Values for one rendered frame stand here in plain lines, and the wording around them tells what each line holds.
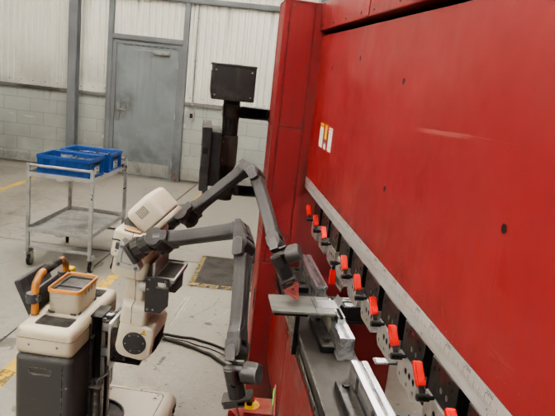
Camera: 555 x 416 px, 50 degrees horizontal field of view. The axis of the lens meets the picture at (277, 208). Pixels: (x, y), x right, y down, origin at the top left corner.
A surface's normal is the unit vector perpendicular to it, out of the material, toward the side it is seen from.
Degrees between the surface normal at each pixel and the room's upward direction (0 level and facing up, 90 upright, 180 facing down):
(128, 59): 90
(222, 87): 90
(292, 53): 90
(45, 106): 90
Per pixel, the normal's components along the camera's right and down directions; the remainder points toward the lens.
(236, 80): 0.12, 0.23
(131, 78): -0.09, 0.21
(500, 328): -0.99, -0.07
